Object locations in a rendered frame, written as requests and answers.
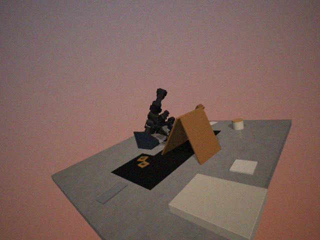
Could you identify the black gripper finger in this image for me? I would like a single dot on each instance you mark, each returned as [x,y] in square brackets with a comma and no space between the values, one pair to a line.
[161,131]
[170,126]

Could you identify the grey flat bar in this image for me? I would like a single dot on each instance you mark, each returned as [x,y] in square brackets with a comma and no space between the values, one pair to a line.
[109,194]

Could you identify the beige flat rectangular slab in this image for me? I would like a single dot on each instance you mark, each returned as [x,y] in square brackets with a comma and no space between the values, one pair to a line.
[230,209]

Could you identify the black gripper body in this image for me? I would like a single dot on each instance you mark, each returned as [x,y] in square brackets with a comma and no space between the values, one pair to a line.
[157,123]

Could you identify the small beige jar with tan lid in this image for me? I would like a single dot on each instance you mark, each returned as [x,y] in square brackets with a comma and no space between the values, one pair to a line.
[237,124]

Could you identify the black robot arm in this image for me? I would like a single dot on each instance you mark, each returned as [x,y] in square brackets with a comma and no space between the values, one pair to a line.
[155,109]

